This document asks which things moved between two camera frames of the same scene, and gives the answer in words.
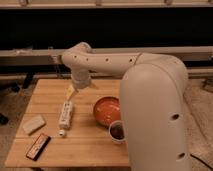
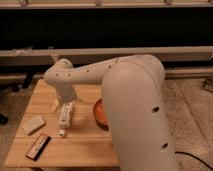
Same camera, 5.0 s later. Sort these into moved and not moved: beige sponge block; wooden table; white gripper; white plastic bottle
Moved: white gripper
Not moved: wooden table; beige sponge block; white plastic bottle
